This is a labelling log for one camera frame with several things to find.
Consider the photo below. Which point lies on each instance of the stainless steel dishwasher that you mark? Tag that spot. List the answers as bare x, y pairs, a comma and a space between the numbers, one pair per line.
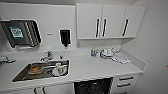
93, 86

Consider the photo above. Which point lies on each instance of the white drawer unit beside dishwasher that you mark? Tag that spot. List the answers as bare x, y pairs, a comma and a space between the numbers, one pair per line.
125, 84

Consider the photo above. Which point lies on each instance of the dish soap bottle blue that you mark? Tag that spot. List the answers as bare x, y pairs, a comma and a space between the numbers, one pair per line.
93, 52

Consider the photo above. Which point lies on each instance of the small white bottle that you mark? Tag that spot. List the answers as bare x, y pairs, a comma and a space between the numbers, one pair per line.
98, 54

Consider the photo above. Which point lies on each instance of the stacked white dishes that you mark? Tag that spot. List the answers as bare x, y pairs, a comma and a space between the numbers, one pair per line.
107, 53

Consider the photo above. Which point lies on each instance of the white cup in sink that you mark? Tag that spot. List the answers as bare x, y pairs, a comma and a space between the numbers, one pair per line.
59, 68

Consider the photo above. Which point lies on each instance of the chrome sink faucet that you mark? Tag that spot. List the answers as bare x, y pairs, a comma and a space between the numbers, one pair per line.
46, 56

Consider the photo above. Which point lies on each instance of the folded white cloth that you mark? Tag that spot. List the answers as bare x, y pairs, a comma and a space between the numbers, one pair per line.
121, 59

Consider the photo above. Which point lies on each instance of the stainless steel sink basin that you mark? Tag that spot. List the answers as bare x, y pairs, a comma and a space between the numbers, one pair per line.
41, 70

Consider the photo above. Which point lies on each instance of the orange bowl in sink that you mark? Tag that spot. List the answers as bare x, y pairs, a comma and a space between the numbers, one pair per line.
35, 69

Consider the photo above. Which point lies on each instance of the white sink base cabinet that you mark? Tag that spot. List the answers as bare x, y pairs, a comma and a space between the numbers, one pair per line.
43, 90

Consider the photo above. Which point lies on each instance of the black paper towel dispenser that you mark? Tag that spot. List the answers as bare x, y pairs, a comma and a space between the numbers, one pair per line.
21, 32

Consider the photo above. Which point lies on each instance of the dish drying rack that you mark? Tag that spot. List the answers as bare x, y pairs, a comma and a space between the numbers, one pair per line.
5, 60

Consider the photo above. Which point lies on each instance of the black wall soap dispenser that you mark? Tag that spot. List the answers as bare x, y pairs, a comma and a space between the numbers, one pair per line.
65, 37

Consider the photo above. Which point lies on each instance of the white wall cabinet three doors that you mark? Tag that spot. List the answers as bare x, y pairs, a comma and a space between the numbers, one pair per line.
110, 20

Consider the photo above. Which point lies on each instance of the small wall label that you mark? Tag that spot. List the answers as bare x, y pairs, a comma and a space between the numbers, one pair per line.
49, 33

